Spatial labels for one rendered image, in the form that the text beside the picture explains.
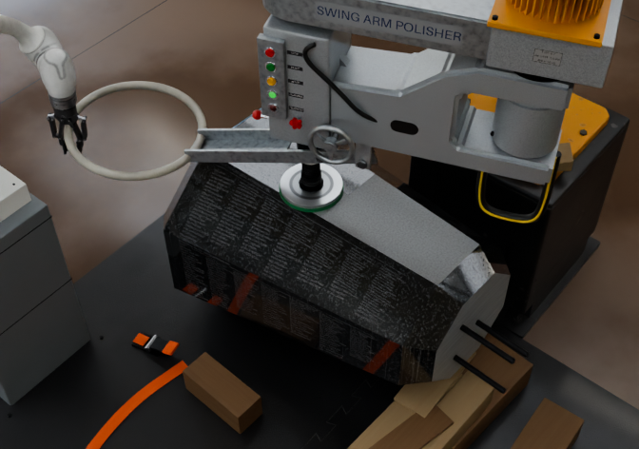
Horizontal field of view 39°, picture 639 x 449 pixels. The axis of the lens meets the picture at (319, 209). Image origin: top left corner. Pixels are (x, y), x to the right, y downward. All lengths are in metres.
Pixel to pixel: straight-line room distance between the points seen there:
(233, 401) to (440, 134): 1.34
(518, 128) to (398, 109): 0.34
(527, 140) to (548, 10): 0.44
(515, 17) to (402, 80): 0.42
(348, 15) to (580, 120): 1.35
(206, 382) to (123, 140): 1.59
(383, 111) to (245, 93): 2.22
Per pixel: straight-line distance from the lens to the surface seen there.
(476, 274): 2.95
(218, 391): 3.45
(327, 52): 2.57
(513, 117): 2.57
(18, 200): 3.23
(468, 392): 3.33
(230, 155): 3.06
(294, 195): 3.06
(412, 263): 2.90
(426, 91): 2.57
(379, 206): 3.06
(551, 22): 2.37
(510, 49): 2.40
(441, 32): 2.42
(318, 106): 2.70
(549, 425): 3.46
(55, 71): 3.09
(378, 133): 2.71
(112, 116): 4.77
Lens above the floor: 3.04
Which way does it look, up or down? 47 degrees down
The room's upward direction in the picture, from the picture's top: 1 degrees counter-clockwise
